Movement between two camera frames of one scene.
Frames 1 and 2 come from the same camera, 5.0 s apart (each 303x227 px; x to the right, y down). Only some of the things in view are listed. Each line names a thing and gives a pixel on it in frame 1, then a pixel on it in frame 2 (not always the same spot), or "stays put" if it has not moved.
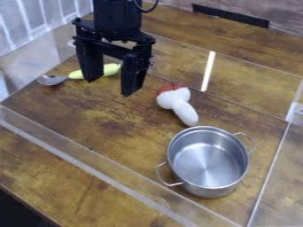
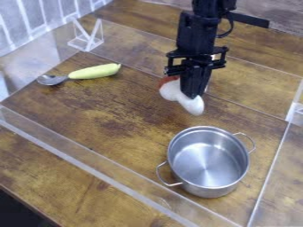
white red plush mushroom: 176,99 → 171,91
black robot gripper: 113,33 → 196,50
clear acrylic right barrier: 279,205 stays put
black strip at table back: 230,15 stays put
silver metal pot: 207,160 stays put
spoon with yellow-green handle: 49,80 stays put
